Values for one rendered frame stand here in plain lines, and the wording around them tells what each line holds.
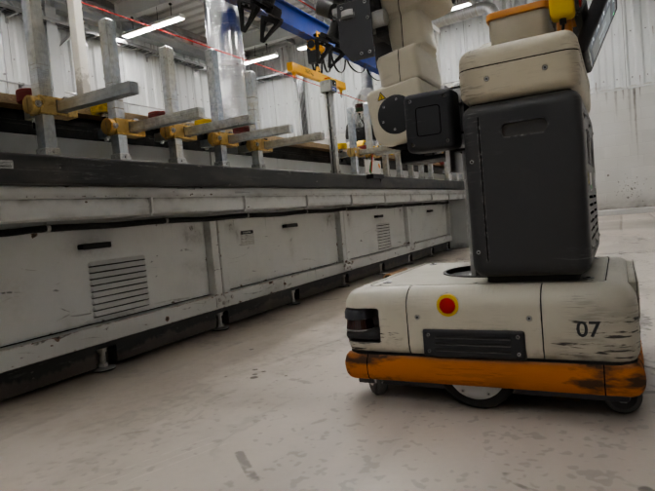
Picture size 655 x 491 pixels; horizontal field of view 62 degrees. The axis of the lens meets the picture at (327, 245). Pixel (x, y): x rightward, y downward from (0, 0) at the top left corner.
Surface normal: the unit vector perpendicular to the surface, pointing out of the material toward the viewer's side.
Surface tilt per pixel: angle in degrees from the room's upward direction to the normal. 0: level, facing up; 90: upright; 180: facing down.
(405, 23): 90
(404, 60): 90
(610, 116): 90
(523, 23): 92
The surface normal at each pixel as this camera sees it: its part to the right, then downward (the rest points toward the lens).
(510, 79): -0.47, 0.09
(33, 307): 0.87, -0.12
